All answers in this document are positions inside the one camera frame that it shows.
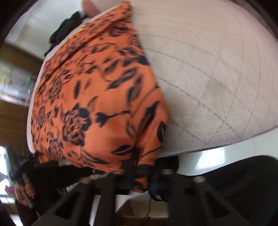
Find orange black floral garment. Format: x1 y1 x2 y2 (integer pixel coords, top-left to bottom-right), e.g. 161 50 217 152
31 2 168 192

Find black clothes pile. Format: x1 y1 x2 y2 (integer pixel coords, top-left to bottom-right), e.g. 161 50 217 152
44 11 87 57

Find person's left hand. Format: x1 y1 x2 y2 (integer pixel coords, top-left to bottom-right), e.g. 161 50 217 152
14 178 36 207

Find black trousers of person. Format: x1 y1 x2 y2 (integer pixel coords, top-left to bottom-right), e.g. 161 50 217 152
190 155 277 225

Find wooden door with glass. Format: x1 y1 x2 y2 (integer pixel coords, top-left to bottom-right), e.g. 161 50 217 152
1 42 42 152

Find pink quilted mattress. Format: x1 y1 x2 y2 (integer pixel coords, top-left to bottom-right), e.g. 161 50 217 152
27 1 277 157

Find pink bolster cushion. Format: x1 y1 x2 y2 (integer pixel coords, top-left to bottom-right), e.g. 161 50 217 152
81 0 102 17

